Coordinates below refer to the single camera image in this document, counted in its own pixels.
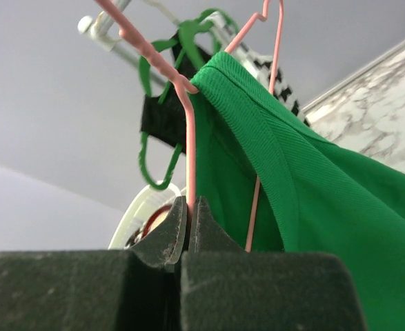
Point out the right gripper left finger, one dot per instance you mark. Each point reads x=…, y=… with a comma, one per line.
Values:
x=133, y=289

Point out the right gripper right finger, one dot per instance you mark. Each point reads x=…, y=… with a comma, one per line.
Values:
x=226, y=288

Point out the green tank top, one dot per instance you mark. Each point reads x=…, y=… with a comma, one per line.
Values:
x=315, y=195

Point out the black white striped tank top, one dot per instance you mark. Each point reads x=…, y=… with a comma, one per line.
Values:
x=258, y=65

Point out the pink wire hanger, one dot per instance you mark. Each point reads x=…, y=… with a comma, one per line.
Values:
x=182, y=85

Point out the green hanger with striped top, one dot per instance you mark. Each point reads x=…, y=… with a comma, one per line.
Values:
x=195, y=34

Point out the green hanger with black top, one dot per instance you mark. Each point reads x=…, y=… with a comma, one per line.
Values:
x=163, y=118

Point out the black rimmed plate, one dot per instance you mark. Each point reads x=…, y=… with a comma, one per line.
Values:
x=135, y=238

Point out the red rimmed plate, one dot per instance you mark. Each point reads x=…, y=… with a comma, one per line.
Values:
x=155, y=219

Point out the white plastic dish basket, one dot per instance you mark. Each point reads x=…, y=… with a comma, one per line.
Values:
x=147, y=202

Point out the metal clothes rack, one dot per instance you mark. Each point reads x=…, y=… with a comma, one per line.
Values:
x=97, y=29

